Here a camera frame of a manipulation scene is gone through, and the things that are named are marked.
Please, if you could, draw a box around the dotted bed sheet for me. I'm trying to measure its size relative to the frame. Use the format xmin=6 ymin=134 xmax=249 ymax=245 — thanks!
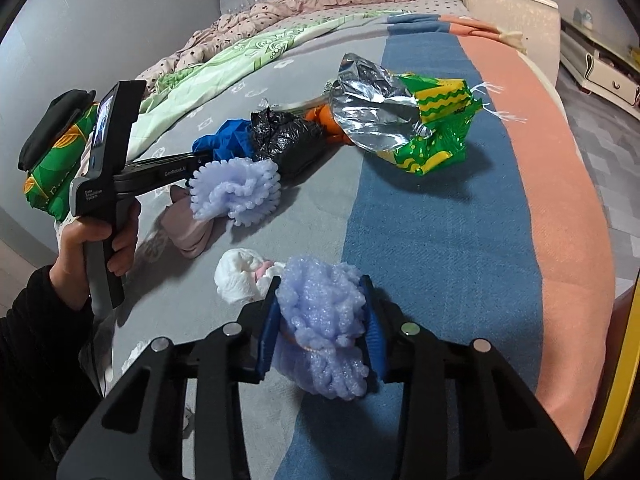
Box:
xmin=320 ymin=0 xmax=468 ymax=17

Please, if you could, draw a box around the pink cloth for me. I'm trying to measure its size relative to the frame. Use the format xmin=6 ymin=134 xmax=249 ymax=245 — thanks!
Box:
xmin=159 ymin=185 xmax=231 ymax=260

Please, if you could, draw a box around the purple foam fruit net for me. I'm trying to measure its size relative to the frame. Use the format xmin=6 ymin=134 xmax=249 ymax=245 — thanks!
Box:
xmin=274 ymin=255 xmax=372 ymax=402
xmin=189 ymin=156 xmax=282 ymax=227

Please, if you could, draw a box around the pink dotted quilt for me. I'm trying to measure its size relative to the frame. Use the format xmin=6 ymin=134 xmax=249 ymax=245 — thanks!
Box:
xmin=145 ymin=0 xmax=311 ymax=86

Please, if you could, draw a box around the green patterned bundle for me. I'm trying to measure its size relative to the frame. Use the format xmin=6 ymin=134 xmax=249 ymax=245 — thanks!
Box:
xmin=22 ymin=102 xmax=101 ymax=223

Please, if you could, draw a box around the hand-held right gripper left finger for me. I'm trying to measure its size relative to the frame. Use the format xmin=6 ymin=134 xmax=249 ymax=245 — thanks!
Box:
xmin=56 ymin=277 xmax=283 ymax=480

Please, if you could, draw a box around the orange peel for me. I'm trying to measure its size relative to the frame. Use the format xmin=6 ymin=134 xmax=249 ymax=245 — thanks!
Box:
xmin=305 ymin=104 xmax=353 ymax=146

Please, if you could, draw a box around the blue plastic bag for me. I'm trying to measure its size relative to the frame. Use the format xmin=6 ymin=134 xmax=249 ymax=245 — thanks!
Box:
xmin=192 ymin=119 xmax=256 ymax=163

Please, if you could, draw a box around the person's left hand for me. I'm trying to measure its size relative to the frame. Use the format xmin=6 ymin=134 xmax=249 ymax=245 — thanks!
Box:
xmin=49 ymin=204 xmax=142 ymax=313

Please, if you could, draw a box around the black plastic bag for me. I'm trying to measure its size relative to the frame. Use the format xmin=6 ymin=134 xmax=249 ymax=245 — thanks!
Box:
xmin=249 ymin=107 xmax=328 ymax=181

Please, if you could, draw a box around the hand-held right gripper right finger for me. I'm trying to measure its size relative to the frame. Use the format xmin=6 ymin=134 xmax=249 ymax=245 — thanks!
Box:
xmin=359 ymin=274 xmax=583 ymax=480

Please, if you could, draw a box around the large white low cabinet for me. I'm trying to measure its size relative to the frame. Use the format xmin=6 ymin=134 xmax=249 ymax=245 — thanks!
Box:
xmin=560 ymin=5 xmax=640 ymax=121

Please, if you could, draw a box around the white tissue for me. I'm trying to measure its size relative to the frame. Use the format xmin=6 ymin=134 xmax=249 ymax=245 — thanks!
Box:
xmin=214 ymin=248 xmax=286 ymax=304

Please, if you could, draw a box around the person's left forearm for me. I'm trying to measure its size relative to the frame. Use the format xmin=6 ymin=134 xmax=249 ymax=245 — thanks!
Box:
xmin=0 ymin=265 xmax=108 ymax=480

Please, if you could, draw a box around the green floral quilt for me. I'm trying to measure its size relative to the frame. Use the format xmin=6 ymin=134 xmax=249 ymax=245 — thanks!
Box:
xmin=122 ymin=7 xmax=401 ymax=136

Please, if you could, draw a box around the striped deer print blanket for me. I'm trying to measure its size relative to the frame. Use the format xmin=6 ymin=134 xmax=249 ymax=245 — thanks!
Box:
xmin=95 ymin=10 xmax=618 ymax=480

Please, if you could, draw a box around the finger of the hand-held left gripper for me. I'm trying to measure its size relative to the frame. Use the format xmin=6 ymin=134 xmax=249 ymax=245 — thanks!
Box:
xmin=186 ymin=141 xmax=216 ymax=167

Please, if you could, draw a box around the green foil snack bag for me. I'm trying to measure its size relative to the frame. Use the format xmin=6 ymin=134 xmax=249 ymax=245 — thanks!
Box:
xmin=330 ymin=52 xmax=483 ymax=177

